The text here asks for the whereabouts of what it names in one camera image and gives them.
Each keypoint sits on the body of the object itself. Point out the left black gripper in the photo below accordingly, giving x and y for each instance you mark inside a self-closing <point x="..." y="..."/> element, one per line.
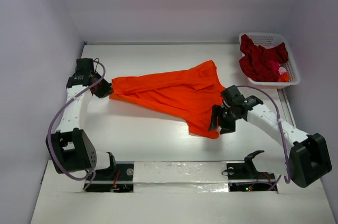
<point x="106" y="90"/>

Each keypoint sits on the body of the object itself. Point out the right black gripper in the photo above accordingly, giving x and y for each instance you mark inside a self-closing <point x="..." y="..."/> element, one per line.
<point x="224" y="115"/>

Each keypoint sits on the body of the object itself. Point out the orange t shirt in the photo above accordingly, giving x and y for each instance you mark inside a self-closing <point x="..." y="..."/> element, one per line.
<point x="187" y="94"/>

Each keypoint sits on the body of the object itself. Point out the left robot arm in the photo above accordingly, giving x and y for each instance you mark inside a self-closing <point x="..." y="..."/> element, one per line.
<point x="68" y="144"/>

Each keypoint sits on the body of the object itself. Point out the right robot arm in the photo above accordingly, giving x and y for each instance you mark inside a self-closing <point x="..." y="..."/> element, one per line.
<point x="306" y="157"/>

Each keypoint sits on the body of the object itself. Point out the dark red t shirt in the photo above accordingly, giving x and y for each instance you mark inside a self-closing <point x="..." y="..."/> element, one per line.
<point x="255" y="62"/>

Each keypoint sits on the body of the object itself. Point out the small orange cloth in basket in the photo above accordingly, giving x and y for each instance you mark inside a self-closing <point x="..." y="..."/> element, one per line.
<point x="283" y="78"/>

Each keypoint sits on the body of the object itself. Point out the pink cloth in basket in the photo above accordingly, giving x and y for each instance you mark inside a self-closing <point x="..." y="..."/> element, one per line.
<point x="277" y="68"/>

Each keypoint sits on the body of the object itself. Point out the white plastic basket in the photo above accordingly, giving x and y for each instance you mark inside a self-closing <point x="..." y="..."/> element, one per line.
<point x="270" y="40"/>

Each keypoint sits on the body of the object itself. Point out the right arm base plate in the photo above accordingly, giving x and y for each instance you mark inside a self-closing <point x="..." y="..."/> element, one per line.
<point x="244" y="178"/>

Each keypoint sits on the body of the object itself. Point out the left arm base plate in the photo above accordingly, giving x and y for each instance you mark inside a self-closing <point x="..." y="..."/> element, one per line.
<point x="118" y="181"/>

